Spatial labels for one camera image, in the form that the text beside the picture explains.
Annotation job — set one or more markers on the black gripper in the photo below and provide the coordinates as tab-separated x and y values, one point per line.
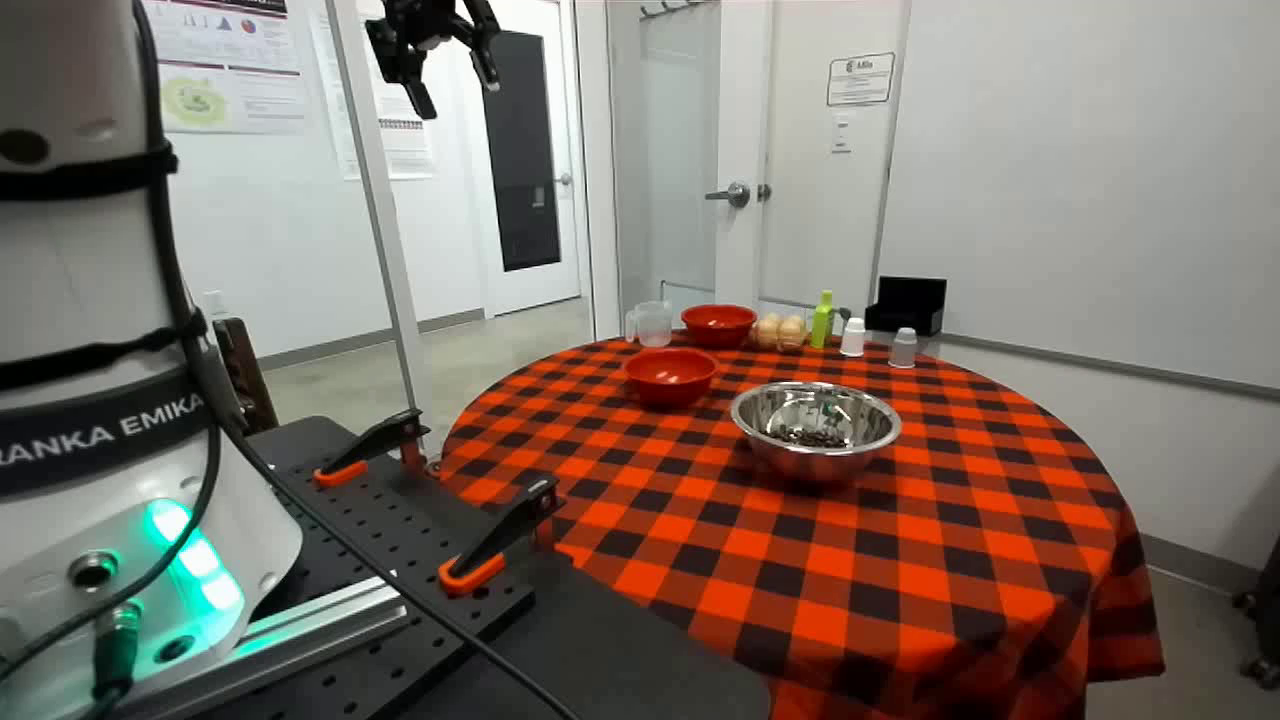
424	32

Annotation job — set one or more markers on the small red bowl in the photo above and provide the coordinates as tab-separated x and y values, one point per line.
669	377

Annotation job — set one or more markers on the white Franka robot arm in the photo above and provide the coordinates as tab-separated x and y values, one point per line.
83	267

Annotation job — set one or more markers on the large red bowl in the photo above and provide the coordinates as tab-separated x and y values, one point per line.
718	327

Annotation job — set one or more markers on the silver metal bowl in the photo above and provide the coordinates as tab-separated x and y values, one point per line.
818	453

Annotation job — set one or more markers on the black door window panel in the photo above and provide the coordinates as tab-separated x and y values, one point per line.
522	161

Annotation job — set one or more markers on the clear plastic measuring cup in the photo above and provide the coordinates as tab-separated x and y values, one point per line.
651	327

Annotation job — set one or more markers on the brown board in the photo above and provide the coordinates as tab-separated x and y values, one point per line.
245	375

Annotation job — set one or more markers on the black orange clamp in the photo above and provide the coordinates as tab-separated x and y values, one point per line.
502	533
373	443

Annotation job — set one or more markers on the white door sign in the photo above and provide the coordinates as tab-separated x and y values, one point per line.
861	77

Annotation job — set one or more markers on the carton of eggs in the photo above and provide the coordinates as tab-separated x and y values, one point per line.
780	330

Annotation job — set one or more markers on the green bottle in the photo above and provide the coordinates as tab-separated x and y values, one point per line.
820	321

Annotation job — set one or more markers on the white bottle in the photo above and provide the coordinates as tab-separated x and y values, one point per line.
855	336

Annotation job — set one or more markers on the small clear bottle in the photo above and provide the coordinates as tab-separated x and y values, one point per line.
905	349

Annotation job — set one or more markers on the red black checkered tablecloth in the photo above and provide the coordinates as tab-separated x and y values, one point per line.
801	572

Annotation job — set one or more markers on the black office chair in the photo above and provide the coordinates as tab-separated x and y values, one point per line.
1266	614

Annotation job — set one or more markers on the white paper sheet on wall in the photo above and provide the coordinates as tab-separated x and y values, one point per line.
404	141

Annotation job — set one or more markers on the aluminium frame post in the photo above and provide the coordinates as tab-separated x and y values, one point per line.
377	203

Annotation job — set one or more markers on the wall poster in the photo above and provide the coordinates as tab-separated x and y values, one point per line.
226	63

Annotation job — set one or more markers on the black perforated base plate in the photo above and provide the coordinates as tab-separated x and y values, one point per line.
403	560

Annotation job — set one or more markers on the black wall box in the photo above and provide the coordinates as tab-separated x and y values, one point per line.
910	305

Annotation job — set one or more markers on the aluminium rail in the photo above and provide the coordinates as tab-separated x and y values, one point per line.
322	622

